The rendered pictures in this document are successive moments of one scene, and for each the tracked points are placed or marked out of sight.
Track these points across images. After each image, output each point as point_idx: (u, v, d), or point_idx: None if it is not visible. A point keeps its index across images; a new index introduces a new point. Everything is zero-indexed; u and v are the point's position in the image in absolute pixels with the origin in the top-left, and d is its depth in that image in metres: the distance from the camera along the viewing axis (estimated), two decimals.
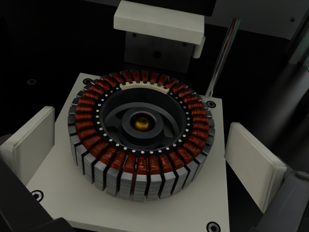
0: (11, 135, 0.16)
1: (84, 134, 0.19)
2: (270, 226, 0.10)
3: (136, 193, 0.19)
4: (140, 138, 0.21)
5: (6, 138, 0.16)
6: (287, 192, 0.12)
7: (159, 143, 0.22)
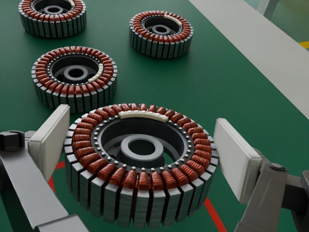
0: (32, 131, 0.17)
1: (82, 151, 0.18)
2: (254, 219, 0.10)
3: (137, 215, 0.17)
4: (140, 161, 0.20)
5: (29, 134, 0.17)
6: (265, 184, 0.13)
7: None
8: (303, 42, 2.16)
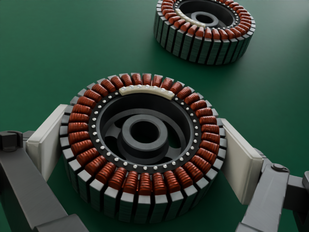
0: (31, 131, 0.17)
1: None
2: (254, 220, 0.10)
3: None
4: None
5: (27, 134, 0.17)
6: (266, 184, 0.13)
7: None
8: None
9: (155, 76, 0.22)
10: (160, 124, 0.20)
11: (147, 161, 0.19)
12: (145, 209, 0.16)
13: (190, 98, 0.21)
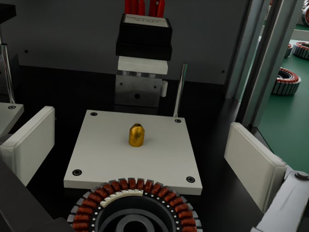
0: (11, 135, 0.16)
1: None
2: (270, 226, 0.10)
3: None
4: None
5: (6, 138, 0.16)
6: (287, 192, 0.12)
7: None
8: None
9: (121, 181, 0.27)
10: (143, 219, 0.24)
11: None
12: None
13: (155, 188, 0.26)
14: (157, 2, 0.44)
